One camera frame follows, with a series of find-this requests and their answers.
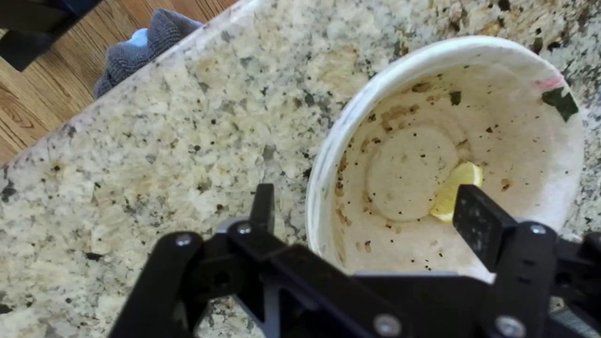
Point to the white paper bowl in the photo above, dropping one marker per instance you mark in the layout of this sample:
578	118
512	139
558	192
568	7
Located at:
446	155

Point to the grey knitted cloth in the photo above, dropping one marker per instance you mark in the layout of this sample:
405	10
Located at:
141	47

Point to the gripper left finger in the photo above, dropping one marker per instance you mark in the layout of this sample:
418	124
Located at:
244	263

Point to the lemon wedge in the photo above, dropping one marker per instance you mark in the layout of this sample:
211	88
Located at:
458	190

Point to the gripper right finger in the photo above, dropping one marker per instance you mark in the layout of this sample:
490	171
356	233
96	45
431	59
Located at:
516	263

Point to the dark furniture piece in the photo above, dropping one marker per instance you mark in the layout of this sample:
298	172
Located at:
33	28

